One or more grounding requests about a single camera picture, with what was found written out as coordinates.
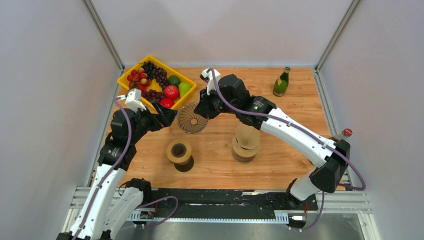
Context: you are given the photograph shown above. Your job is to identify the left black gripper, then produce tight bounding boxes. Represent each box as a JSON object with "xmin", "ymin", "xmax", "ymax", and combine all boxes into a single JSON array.
[{"xmin": 128, "ymin": 99, "xmax": 178, "ymax": 144}]

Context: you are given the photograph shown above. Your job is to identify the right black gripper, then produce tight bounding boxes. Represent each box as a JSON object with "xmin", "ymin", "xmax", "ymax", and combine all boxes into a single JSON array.
[{"xmin": 194, "ymin": 84, "xmax": 239, "ymax": 120}]

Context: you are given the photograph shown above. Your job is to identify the clear glass ribbed dripper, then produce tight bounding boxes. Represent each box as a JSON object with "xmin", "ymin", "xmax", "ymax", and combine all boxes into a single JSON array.
[{"xmin": 176, "ymin": 102, "xmax": 209, "ymax": 134}]

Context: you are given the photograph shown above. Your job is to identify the brown paper filter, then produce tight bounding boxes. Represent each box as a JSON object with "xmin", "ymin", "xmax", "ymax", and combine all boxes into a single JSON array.
[{"xmin": 234, "ymin": 123, "xmax": 261, "ymax": 150}]

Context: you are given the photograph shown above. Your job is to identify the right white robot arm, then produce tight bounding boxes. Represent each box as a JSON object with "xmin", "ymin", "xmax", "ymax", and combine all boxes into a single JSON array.
[{"xmin": 194, "ymin": 69, "xmax": 351, "ymax": 209}]

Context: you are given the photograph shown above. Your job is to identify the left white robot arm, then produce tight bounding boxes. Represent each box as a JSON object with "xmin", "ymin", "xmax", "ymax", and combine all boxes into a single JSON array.
[{"xmin": 57, "ymin": 101, "xmax": 178, "ymax": 240}]

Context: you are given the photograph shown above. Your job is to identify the red apple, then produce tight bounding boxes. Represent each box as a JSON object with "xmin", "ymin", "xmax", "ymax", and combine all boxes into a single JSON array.
[
  {"xmin": 163, "ymin": 85, "xmax": 180, "ymax": 101},
  {"xmin": 159, "ymin": 97, "xmax": 175, "ymax": 109}
]

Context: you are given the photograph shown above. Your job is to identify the yellow plastic fruit tray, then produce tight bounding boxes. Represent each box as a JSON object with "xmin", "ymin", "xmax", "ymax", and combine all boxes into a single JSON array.
[{"xmin": 117, "ymin": 55, "xmax": 197, "ymax": 110}]

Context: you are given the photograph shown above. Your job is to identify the green pear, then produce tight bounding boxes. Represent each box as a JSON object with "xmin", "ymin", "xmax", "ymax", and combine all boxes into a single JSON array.
[{"xmin": 178, "ymin": 82, "xmax": 192, "ymax": 98}]

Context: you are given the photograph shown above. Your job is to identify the green lime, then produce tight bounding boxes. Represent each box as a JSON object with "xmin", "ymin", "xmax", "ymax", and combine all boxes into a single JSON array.
[{"xmin": 168, "ymin": 75, "xmax": 181, "ymax": 87}]

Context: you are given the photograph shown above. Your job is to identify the dark purple grape bunch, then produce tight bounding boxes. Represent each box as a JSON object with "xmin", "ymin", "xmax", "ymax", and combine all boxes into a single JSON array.
[{"xmin": 141, "ymin": 61, "xmax": 170, "ymax": 90}]

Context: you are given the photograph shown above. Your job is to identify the red glass carafe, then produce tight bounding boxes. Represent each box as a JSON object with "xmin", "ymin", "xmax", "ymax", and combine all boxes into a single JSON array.
[{"xmin": 174, "ymin": 156, "xmax": 195, "ymax": 173}]

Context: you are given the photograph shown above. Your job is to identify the glass server with wooden collar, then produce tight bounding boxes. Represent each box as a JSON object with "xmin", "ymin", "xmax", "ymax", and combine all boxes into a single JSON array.
[{"xmin": 231, "ymin": 136, "xmax": 261, "ymax": 164}]

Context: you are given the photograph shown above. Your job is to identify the green glass bottle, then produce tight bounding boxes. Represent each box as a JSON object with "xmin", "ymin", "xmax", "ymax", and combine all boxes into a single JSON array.
[{"xmin": 273, "ymin": 66, "xmax": 291, "ymax": 97}]

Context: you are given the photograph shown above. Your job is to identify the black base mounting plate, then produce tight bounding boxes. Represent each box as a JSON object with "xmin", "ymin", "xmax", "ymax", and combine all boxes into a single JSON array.
[{"xmin": 143, "ymin": 188, "xmax": 319, "ymax": 220}]

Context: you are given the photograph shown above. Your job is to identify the cola bottle red cap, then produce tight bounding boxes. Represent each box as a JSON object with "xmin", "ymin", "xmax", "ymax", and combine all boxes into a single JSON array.
[{"xmin": 330, "ymin": 128, "xmax": 353, "ymax": 142}]

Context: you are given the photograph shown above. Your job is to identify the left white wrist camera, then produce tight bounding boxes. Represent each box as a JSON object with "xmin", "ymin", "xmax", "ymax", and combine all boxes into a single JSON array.
[{"xmin": 115, "ymin": 88, "xmax": 147, "ymax": 112}]

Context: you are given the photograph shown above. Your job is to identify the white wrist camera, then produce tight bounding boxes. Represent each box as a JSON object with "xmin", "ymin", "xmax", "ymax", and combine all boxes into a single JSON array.
[
  {"xmin": 115, "ymin": 88, "xmax": 147, "ymax": 112},
  {"xmin": 200, "ymin": 68, "xmax": 221, "ymax": 96}
]

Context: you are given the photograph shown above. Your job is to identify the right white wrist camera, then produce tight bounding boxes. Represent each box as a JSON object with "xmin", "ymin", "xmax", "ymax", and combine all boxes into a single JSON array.
[{"xmin": 200, "ymin": 68, "xmax": 221, "ymax": 96}]

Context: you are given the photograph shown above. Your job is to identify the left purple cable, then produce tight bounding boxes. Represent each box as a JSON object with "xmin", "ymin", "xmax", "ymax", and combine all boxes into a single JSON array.
[{"xmin": 71, "ymin": 96, "xmax": 179, "ymax": 240}]

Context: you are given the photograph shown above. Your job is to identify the purple cable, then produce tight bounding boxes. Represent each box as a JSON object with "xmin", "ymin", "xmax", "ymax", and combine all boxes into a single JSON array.
[
  {"xmin": 208, "ymin": 68, "xmax": 367, "ymax": 232},
  {"xmin": 71, "ymin": 96, "xmax": 179, "ymax": 240}
]

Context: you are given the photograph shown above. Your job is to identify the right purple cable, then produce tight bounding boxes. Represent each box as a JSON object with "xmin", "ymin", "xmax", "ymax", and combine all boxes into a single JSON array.
[{"xmin": 208, "ymin": 68, "xmax": 367, "ymax": 232}]

